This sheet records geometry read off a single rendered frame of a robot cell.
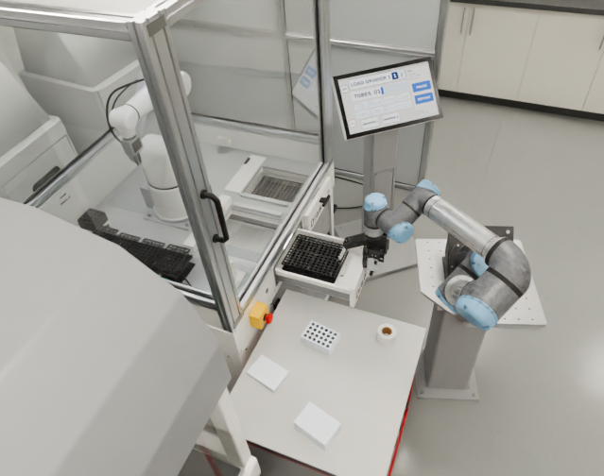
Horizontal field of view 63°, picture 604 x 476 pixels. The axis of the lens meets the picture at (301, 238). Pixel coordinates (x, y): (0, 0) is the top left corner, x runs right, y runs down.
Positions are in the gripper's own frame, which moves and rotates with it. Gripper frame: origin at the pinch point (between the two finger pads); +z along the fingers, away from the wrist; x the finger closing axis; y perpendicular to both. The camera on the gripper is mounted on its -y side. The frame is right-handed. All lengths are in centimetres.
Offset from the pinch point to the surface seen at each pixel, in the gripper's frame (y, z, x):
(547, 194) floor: 78, 91, 183
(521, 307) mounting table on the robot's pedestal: 58, 15, 11
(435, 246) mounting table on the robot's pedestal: 21.2, 14.6, 32.9
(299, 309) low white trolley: -22.2, 14.4, -17.9
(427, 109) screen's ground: 0, -10, 102
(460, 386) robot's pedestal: 47, 86, 12
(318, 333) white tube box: -9.9, 10.7, -28.4
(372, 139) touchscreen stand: -25, 6, 92
